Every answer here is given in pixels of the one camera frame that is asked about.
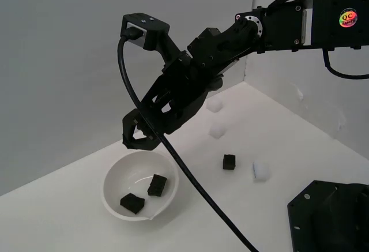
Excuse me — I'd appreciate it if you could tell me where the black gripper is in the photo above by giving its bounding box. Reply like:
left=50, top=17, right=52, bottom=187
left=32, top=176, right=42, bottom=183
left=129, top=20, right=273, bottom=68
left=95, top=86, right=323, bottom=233
left=121, top=26, right=258, bottom=152

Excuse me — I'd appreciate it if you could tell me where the large black foam cube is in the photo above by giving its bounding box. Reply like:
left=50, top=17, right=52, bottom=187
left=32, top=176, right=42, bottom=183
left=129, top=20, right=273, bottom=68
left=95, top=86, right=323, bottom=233
left=147, top=174, right=168, bottom=198

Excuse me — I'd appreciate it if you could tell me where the small black foam cube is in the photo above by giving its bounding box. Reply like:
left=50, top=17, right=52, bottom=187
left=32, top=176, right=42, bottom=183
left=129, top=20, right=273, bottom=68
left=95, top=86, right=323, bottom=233
left=222, top=154, right=238, bottom=172

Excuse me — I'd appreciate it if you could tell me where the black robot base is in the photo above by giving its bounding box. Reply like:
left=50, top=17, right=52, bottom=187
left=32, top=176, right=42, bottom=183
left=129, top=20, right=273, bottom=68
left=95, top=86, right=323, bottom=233
left=287, top=179, right=369, bottom=252

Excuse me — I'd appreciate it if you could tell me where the white ceramic bowl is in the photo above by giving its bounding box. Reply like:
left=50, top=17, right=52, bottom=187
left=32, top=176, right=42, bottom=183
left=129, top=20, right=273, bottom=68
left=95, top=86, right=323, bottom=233
left=100, top=149, right=180, bottom=221

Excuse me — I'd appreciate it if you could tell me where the white foam cube blue print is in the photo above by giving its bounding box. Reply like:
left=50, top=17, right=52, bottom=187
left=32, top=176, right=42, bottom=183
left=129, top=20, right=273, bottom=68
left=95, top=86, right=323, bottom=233
left=252, top=160, right=272, bottom=183

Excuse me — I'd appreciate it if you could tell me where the black camera cable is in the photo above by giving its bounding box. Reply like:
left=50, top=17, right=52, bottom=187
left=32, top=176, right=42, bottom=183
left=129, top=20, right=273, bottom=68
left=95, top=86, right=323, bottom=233
left=116, top=31, right=259, bottom=252

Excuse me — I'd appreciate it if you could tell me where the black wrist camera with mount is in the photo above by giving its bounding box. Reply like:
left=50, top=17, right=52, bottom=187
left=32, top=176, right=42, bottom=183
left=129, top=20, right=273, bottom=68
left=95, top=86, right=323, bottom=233
left=120, top=12, right=186, bottom=63

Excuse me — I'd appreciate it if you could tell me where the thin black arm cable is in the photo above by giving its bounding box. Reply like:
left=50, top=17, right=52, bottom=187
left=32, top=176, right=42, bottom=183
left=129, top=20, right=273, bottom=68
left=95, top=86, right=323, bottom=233
left=322, top=47, right=369, bottom=81

